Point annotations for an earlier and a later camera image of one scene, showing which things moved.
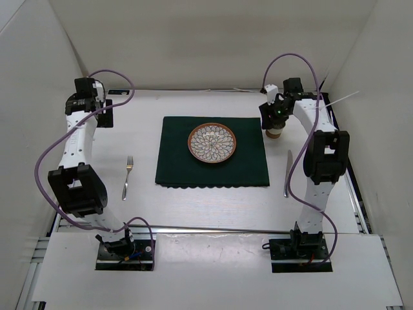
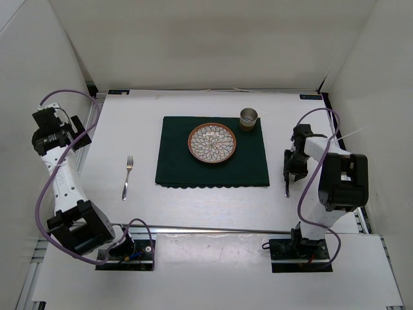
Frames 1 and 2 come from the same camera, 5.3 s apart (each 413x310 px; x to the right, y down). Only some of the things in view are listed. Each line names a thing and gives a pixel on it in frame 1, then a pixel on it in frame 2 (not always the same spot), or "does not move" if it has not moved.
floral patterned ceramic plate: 211,143 does not move
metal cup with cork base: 273,133 to 248,119
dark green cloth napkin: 247,167 does not move
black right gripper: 266,110 to 288,167
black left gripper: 105,120 to 76,122
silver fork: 130,166 does not move
